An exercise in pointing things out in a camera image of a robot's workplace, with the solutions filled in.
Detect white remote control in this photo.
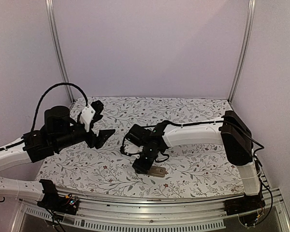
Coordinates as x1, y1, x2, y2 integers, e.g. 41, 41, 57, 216
148, 166, 166, 178

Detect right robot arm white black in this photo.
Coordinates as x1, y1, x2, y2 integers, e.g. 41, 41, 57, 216
123, 110, 261, 211

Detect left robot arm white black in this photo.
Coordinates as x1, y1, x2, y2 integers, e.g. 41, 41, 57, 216
0, 106, 115, 210

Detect floral patterned table mat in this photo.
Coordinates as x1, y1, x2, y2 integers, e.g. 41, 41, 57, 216
35, 96, 261, 199

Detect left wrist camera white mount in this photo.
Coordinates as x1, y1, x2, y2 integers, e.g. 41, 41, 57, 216
77, 100, 104, 132

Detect aluminium front rail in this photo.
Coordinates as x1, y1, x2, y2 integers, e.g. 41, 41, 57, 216
11, 188, 290, 232

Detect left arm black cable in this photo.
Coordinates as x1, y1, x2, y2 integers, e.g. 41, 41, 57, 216
31, 82, 90, 131

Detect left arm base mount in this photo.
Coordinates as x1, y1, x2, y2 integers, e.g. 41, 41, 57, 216
37, 179, 79, 216

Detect left aluminium frame post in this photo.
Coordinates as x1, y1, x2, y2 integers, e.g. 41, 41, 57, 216
44, 0, 75, 103

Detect aluminium frame post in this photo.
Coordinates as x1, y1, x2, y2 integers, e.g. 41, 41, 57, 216
44, 0, 75, 103
228, 0, 256, 105

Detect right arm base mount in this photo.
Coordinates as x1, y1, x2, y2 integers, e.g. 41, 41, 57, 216
224, 193, 265, 216

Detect right aluminium frame post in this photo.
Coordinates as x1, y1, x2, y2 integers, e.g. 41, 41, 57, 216
228, 0, 256, 105

